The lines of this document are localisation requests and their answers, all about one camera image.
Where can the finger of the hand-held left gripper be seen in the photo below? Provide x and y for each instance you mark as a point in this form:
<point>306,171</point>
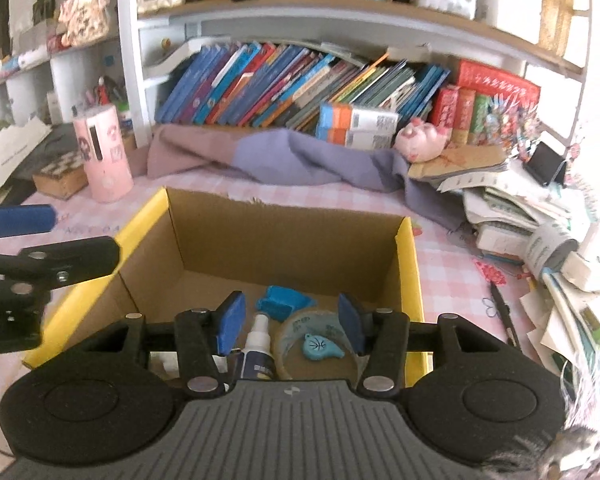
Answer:
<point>20,220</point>
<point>80,256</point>

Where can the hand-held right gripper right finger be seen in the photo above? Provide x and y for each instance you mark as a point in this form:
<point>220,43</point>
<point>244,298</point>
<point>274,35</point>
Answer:
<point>351,324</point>

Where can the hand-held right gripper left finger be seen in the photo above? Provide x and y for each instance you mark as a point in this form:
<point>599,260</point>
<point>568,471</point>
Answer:
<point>230,324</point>

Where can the blue fish shaped toy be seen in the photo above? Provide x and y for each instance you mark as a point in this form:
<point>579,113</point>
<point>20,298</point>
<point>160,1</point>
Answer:
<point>322,347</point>

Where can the dark spray bottle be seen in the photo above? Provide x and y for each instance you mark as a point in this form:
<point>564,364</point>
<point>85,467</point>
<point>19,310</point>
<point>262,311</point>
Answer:
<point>257,360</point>

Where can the blue plastic bag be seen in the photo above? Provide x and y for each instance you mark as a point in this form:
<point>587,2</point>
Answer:
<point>280,302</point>

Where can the yellow tape roll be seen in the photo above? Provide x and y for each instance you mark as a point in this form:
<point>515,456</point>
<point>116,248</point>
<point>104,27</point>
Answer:
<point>290,330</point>

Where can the white charger plug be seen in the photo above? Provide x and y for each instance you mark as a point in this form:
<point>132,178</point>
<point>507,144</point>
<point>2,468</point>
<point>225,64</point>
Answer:
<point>165,362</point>

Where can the yellow cardboard box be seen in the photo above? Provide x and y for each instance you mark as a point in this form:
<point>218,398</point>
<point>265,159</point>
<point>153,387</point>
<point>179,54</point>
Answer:
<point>280,240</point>

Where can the pink cylindrical container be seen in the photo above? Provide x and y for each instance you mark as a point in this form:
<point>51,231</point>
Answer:
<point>105,170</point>

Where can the wooden chess board box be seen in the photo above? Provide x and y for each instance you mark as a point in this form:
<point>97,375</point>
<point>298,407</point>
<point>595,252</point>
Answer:
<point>60,182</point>

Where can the white paper sheets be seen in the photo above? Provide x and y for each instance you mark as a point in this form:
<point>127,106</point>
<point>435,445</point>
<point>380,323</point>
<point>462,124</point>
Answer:
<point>10,155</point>

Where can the dark grey cloth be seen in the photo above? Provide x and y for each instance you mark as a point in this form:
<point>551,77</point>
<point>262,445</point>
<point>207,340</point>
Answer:
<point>55,142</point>

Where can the pink checked printed tablecloth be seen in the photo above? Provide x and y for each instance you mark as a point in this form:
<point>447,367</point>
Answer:
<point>455,270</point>

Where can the white red label box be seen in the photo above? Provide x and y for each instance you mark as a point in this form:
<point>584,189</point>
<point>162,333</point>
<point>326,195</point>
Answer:
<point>54,106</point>

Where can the black pen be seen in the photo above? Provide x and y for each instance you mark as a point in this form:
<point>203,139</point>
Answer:
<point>502,315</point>

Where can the red paper ornament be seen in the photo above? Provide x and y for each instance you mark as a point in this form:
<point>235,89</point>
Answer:
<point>495,270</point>

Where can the cluster of pens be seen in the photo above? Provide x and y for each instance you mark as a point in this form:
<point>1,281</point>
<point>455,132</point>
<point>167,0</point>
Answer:
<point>107,92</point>

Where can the white tissue pack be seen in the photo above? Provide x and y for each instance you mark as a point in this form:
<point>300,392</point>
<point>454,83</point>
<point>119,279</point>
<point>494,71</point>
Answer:
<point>32,57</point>

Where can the purple cloth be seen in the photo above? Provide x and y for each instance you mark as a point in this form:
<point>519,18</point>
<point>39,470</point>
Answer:
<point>300,160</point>

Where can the orange white carton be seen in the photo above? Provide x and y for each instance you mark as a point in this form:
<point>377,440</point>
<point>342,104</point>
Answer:
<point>360,117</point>
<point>355,139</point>

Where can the pile of papers and booklets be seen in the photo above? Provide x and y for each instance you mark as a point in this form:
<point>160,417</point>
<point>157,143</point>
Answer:
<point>505,210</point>

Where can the pink pig plush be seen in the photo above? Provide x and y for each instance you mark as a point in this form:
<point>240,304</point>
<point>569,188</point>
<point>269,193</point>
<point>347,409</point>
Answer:
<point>420,142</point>

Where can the white bookshelf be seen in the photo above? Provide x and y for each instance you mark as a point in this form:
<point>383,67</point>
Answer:
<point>130,60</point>

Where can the brown cardboard sheet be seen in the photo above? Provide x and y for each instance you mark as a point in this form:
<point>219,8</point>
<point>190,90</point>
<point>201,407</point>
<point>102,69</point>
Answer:
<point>460,160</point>

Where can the rolled printed paper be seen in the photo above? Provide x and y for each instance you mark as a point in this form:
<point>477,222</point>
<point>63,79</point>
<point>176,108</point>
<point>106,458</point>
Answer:
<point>550,247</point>

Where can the pink white doll plush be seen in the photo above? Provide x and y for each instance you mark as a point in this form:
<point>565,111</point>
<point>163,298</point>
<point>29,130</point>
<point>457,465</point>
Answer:
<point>85,7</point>

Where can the upright red thick book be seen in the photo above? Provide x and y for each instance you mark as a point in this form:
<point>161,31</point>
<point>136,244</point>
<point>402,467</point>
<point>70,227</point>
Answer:
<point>464,117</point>
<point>444,107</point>

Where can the upright green thick book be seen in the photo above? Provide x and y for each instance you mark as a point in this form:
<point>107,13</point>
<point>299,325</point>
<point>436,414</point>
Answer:
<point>479,120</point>

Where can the row of blue children's books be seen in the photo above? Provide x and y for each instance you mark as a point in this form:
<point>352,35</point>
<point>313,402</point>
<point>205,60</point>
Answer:
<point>260,85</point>

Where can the black phone on stand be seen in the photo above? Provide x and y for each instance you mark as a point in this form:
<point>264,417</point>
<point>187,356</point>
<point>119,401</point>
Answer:
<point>545,162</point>

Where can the colourful figure display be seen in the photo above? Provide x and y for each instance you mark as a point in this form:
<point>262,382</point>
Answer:
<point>512,127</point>

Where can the flat red book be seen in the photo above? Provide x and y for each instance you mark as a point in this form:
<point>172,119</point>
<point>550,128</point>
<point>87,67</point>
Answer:
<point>500,82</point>

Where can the white storage tub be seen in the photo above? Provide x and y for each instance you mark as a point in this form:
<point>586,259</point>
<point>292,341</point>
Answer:
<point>510,10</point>

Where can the bamboo roll blind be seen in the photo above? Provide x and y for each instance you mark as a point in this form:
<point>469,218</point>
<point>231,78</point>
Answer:
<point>562,5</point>

